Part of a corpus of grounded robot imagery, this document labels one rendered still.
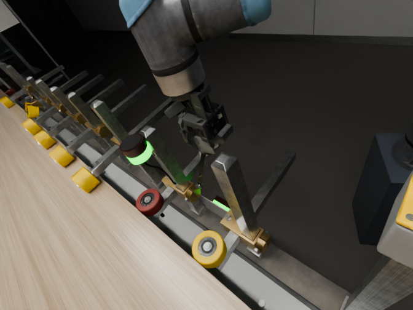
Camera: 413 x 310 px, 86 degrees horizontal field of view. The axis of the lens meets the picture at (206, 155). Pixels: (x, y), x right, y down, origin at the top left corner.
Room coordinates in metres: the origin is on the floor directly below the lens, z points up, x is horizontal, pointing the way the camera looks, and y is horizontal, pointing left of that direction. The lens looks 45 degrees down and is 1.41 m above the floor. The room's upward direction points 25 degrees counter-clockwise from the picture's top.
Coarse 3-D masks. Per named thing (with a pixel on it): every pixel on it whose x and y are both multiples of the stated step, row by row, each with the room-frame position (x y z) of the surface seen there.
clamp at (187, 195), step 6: (162, 180) 0.53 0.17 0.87; (168, 180) 0.52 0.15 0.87; (174, 186) 0.48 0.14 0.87; (192, 186) 0.45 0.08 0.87; (180, 192) 0.45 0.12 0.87; (186, 192) 0.44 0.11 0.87; (192, 192) 0.43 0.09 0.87; (198, 192) 0.44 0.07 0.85; (186, 198) 0.43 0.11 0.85; (192, 198) 0.42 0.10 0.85; (198, 198) 0.43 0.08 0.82
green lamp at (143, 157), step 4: (148, 148) 0.43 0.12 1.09; (144, 152) 0.42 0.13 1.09; (148, 152) 0.43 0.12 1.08; (140, 156) 0.41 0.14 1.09; (144, 156) 0.42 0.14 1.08; (148, 156) 0.42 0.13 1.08; (132, 160) 0.42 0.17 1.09; (136, 160) 0.41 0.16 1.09; (140, 160) 0.41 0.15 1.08; (144, 160) 0.41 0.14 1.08; (136, 164) 0.42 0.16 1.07
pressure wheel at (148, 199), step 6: (144, 192) 0.48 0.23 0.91; (150, 192) 0.47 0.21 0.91; (156, 192) 0.46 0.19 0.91; (138, 198) 0.47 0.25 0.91; (144, 198) 0.46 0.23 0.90; (150, 198) 0.45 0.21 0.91; (156, 198) 0.44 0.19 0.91; (162, 198) 0.44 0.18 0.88; (138, 204) 0.44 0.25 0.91; (144, 204) 0.43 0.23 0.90; (150, 204) 0.42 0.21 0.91; (156, 204) 0.42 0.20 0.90; (162, 204) 0.43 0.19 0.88; (144, 210) 0.41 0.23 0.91; (150, 210) 0.41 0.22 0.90; (156, 210) 0.41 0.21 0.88; (162, 216) 0.44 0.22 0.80
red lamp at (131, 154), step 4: (144, 140) 0.44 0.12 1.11; (120, 144) 0.45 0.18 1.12; (140, 144) 0.42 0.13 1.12; (144, 144) 0.43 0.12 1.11; (120, 148) 0.44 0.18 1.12; (136, 148) 0.42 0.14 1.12; (140, 148) 0.42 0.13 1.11; (144, 148) 0.42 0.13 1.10; (124, 152) 0.42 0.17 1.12; (128, 152) 0.41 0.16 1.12; (132, 152) 0.41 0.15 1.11; (136, 152) 0.41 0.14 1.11; (140, 152) 0.42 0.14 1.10; (128, 156) 0.42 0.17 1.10; (132, 156) 0.41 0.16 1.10; (136, 156) 0.41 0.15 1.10
